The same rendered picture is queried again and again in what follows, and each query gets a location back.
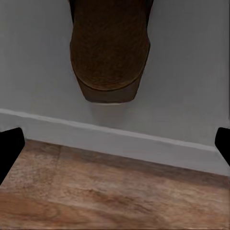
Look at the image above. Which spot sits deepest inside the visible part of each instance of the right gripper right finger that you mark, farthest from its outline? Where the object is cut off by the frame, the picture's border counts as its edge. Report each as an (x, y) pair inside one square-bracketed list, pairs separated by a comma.
[(222, 141)]

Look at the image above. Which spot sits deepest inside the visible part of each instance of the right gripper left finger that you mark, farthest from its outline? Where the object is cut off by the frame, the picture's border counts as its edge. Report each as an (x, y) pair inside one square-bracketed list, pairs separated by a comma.
[(11, 144)]

